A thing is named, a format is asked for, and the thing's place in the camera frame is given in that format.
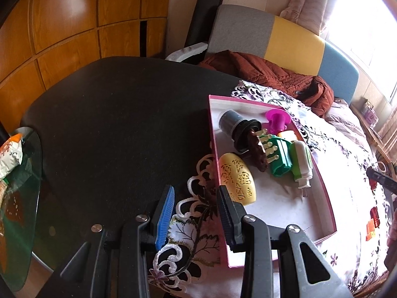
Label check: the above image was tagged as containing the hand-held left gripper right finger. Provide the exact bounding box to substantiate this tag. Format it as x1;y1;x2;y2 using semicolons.
216;186;354;298

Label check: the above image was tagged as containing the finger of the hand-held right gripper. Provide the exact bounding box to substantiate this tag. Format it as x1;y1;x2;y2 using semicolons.
366;168;397;194

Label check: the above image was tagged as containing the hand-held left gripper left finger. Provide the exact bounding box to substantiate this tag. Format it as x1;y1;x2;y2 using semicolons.
46;185;176;298

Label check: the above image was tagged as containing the yellow oval mould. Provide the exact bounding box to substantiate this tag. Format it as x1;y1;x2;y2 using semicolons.
219;152;257;205

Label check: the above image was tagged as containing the pink-edged white box tray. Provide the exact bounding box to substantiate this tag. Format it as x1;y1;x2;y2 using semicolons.
207;95;338;268

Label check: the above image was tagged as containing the brown twisted toy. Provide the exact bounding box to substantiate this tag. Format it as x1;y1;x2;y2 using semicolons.
239;130;268;173

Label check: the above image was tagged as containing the green toy with yellow pegs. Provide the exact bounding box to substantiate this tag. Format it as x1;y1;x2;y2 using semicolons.
254;129;294;177

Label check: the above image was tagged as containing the white and green bottle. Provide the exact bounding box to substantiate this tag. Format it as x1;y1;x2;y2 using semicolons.
290;140;314;197

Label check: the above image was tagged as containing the black cylindrical cup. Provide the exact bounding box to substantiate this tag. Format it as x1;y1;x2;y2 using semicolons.
219;109;261;152

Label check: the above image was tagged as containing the magenta plastic cup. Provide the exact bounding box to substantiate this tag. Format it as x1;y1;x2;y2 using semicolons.
265;109;292;134

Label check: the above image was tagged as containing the floral embroidered tablecloth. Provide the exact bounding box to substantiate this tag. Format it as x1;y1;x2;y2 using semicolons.
148;80;393;295

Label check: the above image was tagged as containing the wooden bedside shelf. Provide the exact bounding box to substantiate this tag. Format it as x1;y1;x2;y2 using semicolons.
350;104;397;165

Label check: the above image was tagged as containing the pale pink bedsheet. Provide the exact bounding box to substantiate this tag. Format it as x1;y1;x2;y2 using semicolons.
324;98;377;149

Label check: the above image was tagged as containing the purple box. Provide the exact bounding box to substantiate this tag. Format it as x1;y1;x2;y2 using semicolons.
363;100;379;123

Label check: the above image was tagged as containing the green glass side table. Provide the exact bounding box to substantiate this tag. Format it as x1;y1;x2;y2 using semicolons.
0;127;42;292

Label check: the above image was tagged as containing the rust quilted jacket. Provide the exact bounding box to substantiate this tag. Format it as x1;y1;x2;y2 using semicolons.
198;50;335;118

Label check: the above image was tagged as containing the bright window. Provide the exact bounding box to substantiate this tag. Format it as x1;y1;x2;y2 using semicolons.
323;0;397;100

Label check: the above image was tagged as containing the grey yellow blue sofa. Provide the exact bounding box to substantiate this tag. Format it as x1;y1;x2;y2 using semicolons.
207;4;360;106

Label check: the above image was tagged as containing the orange and white snack bag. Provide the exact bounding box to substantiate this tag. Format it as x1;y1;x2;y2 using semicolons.
0;133;24;181

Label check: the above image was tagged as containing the white foam piece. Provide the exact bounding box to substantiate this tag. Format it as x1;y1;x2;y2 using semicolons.
164;42;208;62

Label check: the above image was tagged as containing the pale pink curtain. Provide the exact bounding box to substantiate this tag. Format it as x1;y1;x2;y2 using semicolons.
281;0;334;35

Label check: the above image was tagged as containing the black rolled mat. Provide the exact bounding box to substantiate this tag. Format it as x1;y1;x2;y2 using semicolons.
183;0;223;48

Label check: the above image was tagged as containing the wooden wardrobe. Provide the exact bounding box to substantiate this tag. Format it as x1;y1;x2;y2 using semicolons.
0;0;172;137

